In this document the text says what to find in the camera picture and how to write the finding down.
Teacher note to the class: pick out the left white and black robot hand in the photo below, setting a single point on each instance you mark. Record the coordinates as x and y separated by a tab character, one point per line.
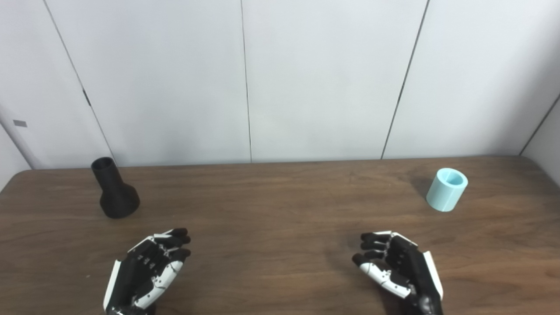
131	271

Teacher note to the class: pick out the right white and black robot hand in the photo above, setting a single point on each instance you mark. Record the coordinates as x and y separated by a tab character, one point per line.
411	267

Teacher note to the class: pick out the black flared nozzle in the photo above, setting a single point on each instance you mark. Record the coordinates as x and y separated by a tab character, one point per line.
117	199

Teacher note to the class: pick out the black wall panel hinge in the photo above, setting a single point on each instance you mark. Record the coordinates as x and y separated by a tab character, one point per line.
87	97

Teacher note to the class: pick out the small grey wall label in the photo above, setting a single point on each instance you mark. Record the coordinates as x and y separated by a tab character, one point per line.
20	123

